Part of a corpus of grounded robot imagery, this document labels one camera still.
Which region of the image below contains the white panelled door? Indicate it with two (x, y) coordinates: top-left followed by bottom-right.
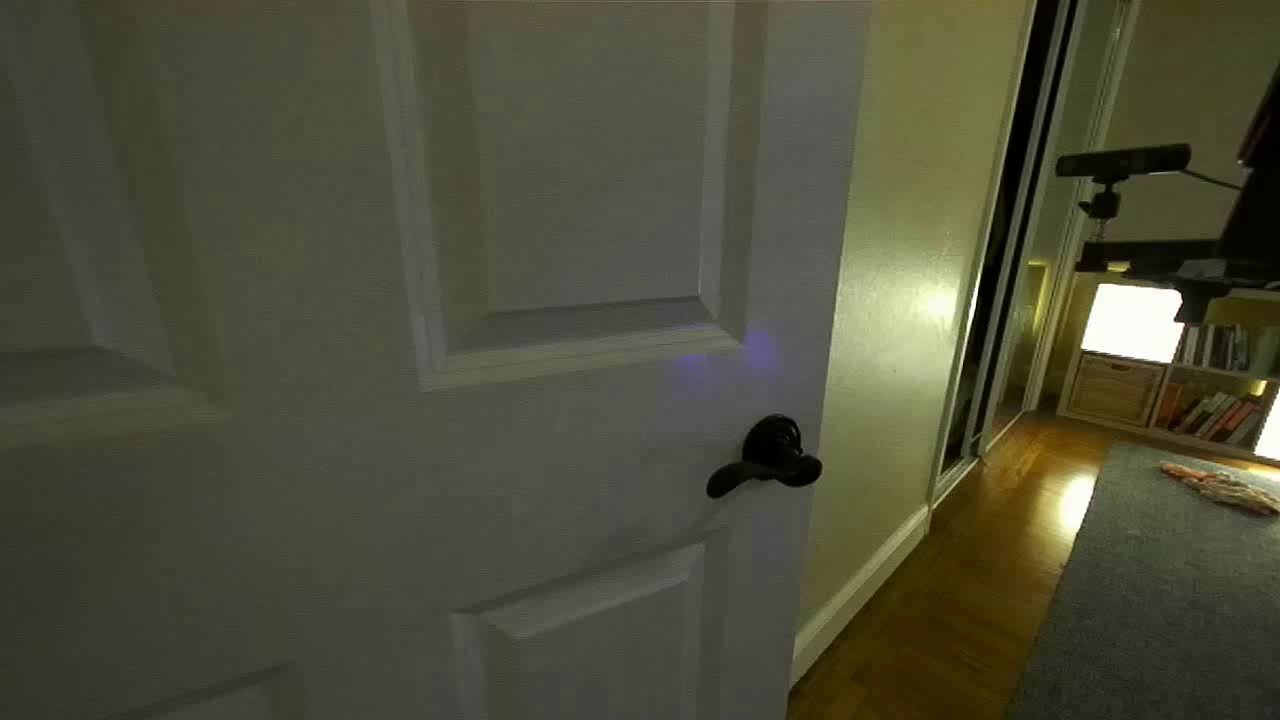
(0, 0), (881, 720)

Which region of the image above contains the white baseboard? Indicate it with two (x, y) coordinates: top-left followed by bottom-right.
(787, 500), (934, 690)

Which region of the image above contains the wooden bookshelf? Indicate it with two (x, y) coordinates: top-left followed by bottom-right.
(1055, 274), (1280, 466)

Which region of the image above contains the bright white screen panel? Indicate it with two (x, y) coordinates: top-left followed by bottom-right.
(1076, 282), (1187, 367)

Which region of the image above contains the row of red books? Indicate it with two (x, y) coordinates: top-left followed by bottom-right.
(1148, 376), (1267, 452)

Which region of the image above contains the grey rug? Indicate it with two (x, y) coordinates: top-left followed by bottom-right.
(1007, 439), (1280, 720)

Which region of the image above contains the row of pale books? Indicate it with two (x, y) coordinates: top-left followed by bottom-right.
(1175, 317), (1280, 381)

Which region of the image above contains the orange patterned cloth item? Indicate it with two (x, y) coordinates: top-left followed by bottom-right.
(1156, 456), (1280, 522)

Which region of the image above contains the black door lever handle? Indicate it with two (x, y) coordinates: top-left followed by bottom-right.
(704, 413), (828, 504)

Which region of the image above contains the dark sliding closet door frame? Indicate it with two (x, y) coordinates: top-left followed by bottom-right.
(930, 0), (1088, 500)

